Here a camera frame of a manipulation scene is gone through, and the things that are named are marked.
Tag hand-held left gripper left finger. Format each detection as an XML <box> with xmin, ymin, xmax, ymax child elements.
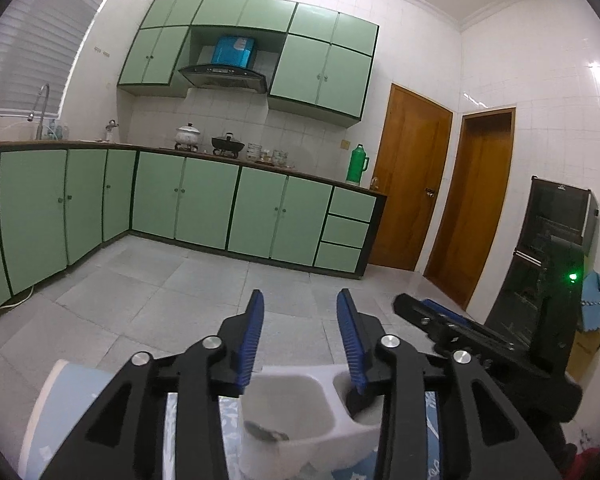
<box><xmin>39</xmin><ymin>289</ymin><xmax>266</xmax><ymax>480</ymax></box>

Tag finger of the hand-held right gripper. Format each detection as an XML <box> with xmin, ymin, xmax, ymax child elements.
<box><xmin>422</xmin><ymin>298</ymin><xmax>511</xmax><ymax>345</ymax></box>
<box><xmin>393</xmin><ymin>294</ymin><xmax>531</xmax><ymax>368</ymax></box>

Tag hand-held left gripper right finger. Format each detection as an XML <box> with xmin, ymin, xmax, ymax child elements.
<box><xmin>336</xmin><ymin>287</ymin><xmax>563</xmax><ymax>480</ymax></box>

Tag white two-compartment utensil holder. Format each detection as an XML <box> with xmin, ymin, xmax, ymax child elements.
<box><xmin>237</xmin><ymin>364</ymin><xmax>381</xmax><ymax>480</ymax></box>

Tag blue cloth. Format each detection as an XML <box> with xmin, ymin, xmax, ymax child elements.
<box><xmin>580</xmin><ymin>271</ymin><xmax>600</xmax><ymax>333</ymax></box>

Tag cardboard box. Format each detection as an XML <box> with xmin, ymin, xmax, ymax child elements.
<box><xmin>567</xmin><ymin>310</ymin><xmax>600</xmax><ymax>381</ymax></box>

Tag black glass-door cabinet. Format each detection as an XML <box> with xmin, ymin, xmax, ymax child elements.
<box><xmin>482</xmin><ymin>175</ymin><xmax>600</xmax><ymax>351</ymax></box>

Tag closed wooden door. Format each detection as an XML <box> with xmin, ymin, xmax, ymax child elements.
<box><xmin>367</xmin><ymin>83</ymin><xmax>453</xmax><ymax>273</ymax></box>

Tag dark red cloth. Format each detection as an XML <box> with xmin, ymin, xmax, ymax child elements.
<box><xmin>562</xmin><ymin>442</ymin><xmax>600</xmax><ymax>480</ymax></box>

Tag green lower kitchen cabinets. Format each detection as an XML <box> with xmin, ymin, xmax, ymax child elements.
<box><xmin>0</xmin><ymin>141</ymin><xmax>388</xmax><ymax>328</ymax></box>

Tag green kitchen cabinets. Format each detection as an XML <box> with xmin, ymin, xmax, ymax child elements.
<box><xmin>0</xmin><ymin>141</ymin><xmax>388</xmax><ymax>328</ymax></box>
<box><xmin>117</xmin><ymin>0</ymin><xmax>380</xmax><ymax>129</ymax></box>

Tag green thermos flask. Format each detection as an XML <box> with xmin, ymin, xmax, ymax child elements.
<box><xmin>346</xmin><ymin>143</ymin><xmax>370</xmax><ymax>185</ymax></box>

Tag pale blue plastic container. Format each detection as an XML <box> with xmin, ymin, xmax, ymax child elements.
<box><xmin>19</xmin><ymin>360</ymin><xmax>112</xmax><ymax>480</ymax></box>

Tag black wok with lid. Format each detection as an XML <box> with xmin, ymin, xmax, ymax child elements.
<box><xmin>211</xmin><ymin>132</ymin><xmax>246</xmax><ymax>157</ymax></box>

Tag white lidded pot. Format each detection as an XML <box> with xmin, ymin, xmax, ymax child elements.
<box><xmin>175</xmin><ymin>122</ymin><xmax>202</xmax><ymax>147</ymax></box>

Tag black range hood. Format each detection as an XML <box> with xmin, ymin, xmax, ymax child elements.
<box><xmin>178</xmin><ymin>62</ymin><xmax>267</xmax><ymax>95</ymax></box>

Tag green upper kitchen cabinets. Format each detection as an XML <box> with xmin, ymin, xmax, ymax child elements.
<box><xmin>117</xmin><ymin>0</ymin><xmax>380</xmax><ymax>129</ymax></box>

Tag blue film-wrapped hood chimney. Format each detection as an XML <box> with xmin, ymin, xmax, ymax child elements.
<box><xmin>211</xmin><ymin>36</ymin><xmax>258</xmax><ymax>68</ymax></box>

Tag metal sink faucet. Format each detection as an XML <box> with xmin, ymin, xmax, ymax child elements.
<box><xmin>27</xmin><ymin>83</ymin><xmax>51</xmax><ymax>141</ymax></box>

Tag grey window blind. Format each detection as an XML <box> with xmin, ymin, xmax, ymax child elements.
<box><xmin>0</xmin><ymin>0</ymin><xmax>123</xmax><ymax>120</ymax></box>

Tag wooden door with frame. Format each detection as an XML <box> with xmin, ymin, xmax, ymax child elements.
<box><xmin>424</xmin><ymin>106</ymin><xmax>517</xmax><ymax>311</ymax></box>

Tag white floor cable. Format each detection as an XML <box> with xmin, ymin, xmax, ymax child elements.
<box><xmin>0</xmin><ymin>285</ymin><xmax>35</xmax><ymax>309</ymax></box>

